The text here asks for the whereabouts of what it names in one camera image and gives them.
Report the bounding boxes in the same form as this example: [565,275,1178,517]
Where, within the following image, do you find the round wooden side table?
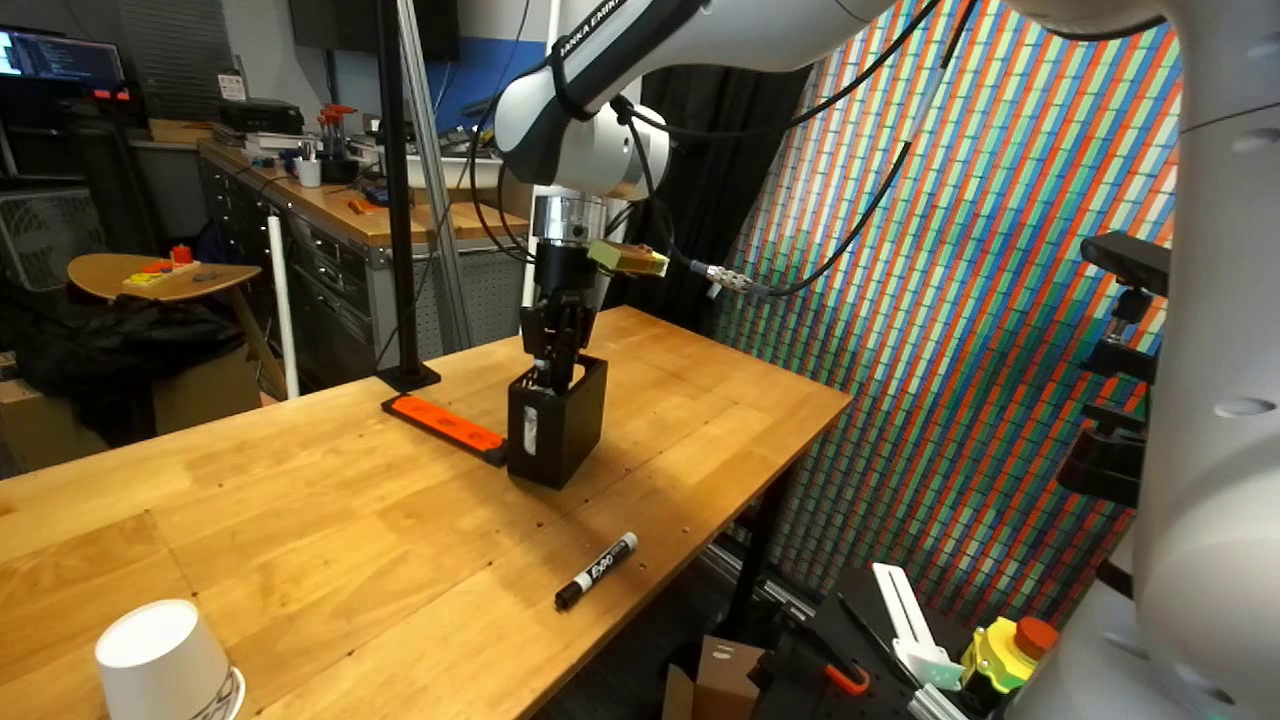
[64,247,265,308]

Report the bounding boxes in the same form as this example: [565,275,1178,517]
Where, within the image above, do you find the white upright pole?
[265,212,304,398]

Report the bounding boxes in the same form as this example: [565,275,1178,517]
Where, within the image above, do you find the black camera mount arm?
[1057,285,1163,510]

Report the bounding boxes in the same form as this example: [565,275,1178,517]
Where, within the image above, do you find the brown cardboard box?
[661,633,772,720]

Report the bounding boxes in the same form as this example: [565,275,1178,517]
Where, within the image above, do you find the black device on workbench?
[217,95,310,134]

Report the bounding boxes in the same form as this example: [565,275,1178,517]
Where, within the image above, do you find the large white paper cup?
[93,594,254,720]

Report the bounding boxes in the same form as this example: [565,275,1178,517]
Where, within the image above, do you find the yellow red emergency stop button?
[960,611,1065,701]

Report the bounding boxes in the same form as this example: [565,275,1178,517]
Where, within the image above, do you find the black perforated box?
[504,353,614,493]

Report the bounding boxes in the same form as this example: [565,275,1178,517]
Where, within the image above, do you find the wooden workbench with drawers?
[132,116,523,391]

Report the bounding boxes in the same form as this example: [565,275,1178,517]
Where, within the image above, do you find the tan wrist camera box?
[585,235,672,281]

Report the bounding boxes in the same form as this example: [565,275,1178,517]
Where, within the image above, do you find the orange handled tool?
[796,622,876,701]

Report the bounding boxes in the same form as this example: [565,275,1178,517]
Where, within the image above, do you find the black cable with metal plug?
[606,0,966,301]

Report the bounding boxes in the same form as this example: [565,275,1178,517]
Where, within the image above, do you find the dark computer monitor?
[0,22,132,91]

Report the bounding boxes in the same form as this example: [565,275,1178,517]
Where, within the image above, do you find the black upright pole stand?
[377,0,443,396]

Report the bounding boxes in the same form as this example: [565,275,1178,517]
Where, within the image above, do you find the white metal bracket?
[869,559,966,690]

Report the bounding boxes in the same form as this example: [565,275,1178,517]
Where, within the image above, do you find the colourful striped backdrop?
[725,0,1191,637]

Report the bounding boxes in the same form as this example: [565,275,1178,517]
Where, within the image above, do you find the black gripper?
[520,239,600,396]

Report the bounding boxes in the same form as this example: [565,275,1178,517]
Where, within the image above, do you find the black camera on mount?
[1076,229,1178,301]

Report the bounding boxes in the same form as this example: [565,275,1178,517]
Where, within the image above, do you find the flat orange strip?
[381,391,517,467]

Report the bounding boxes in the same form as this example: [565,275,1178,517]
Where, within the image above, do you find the black table leg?
[730,463,804,645]

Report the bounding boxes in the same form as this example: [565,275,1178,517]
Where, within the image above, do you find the black white marker pen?
[551,529,646,614]

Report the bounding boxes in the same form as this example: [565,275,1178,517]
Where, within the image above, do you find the yellow red toy blocks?
[121,239,206,296]

